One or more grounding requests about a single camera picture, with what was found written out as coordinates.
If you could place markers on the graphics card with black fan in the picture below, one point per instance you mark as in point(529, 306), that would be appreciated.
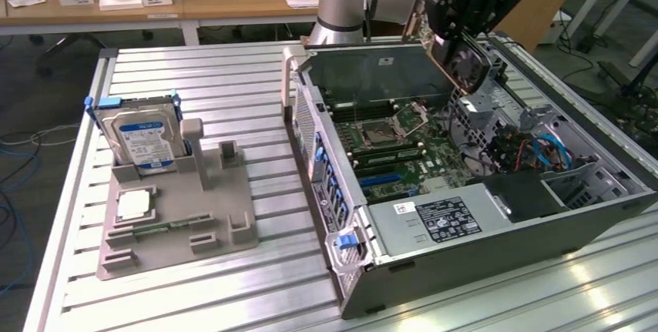
point(464, 66)

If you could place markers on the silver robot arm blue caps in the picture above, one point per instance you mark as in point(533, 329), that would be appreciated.
point(339, 12)

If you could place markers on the wooden cabinet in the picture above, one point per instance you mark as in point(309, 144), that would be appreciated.
point(544, 4)

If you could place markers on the white plastic device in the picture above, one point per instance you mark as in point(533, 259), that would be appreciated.
point(560, 27)

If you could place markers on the metal socket cover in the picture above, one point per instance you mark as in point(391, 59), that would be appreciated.
point(411, 114)

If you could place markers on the perforated metal disk bay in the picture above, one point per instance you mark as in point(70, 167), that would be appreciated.
point(483, 120)

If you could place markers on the black RAM slot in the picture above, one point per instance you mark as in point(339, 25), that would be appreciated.
point(361, 107)
point(380, 149)
point(361, 115)

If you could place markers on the black floor stand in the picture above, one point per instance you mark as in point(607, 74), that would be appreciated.
point(631, 81)

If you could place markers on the green motherboard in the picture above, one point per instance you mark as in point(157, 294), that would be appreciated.
point(436, 158)

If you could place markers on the green RAM stick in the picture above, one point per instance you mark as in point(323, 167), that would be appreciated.
point(385, 157)
point(164, 227)

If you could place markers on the long black expansion slot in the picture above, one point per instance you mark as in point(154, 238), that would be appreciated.
point(375, 171)

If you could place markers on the blue card retention clip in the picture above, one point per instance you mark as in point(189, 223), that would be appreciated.
point(319, 155)
point(336, 194)
point(329, 176)

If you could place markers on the blue expansion slot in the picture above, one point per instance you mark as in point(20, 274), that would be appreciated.
point(380, 181)

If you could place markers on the open metal disk bay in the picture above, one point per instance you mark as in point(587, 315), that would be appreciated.
point(591, 185)

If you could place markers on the grey power supply unit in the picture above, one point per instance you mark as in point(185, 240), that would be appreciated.
point(400, 239)

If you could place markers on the blue case release latch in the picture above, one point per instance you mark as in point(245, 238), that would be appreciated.
point(345, 242)

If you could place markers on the hard disk in blue caddy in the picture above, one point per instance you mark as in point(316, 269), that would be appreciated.
point(145, 143)

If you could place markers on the grey plastic parts rack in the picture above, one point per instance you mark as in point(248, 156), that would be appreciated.
point(205, 201)

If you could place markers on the open black PC case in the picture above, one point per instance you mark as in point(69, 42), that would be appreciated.
point(461, 282)

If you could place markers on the silver CPU chip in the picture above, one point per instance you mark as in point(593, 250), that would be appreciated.
point(134, 205)

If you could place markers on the black office chair base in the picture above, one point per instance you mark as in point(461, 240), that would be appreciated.
point(45, 68)

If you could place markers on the white card red print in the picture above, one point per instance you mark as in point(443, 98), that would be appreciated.
point(25, 2)

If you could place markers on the white table frame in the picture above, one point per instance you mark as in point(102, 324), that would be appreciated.
point(638, 54)

